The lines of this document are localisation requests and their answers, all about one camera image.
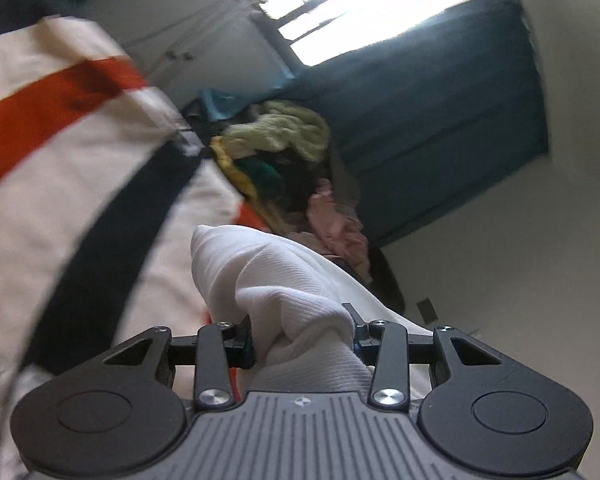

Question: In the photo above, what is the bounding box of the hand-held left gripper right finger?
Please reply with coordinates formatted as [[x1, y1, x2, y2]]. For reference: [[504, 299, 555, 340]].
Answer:
[[342, 302, 503, 409]]

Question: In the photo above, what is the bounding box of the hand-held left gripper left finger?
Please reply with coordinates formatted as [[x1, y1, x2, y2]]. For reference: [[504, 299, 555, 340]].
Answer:
[[102, 321, 257, 409]]

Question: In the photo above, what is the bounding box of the white garment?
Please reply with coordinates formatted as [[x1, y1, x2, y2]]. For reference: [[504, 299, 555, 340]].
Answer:
[[189, 224, 443, 401]]

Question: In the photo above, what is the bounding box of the pink cloth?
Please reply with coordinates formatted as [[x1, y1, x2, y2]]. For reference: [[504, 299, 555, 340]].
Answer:
[[306, 179, 372, 281]]

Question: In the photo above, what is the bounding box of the green cloth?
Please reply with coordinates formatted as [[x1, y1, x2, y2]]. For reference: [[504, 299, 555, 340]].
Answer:
[[240, 159, 285, 196]]

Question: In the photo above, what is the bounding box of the yellow cloth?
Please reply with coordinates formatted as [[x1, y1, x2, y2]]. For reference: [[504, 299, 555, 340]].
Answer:
[[210, 136, 261, 201]]

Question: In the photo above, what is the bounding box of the cream knitted cloth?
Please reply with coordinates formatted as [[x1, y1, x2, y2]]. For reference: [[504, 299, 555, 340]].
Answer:
[[221, 100, 331, 163]]

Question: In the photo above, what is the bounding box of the teal curtain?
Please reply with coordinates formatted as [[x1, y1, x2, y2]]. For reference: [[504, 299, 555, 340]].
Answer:
[[275, 0, 551, 248]]

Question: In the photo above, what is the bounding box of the striped orange white navy blanket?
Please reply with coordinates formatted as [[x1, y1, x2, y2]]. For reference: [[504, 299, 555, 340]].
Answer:
[[0, 0, 291, 480]]

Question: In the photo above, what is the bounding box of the white cabinet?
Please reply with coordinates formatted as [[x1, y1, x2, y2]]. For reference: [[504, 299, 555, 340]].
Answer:
[[75, 0, 301, 111]]

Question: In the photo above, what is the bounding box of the window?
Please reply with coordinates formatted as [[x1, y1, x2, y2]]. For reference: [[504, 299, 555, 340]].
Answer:
[[262, 0, 493, 67]]

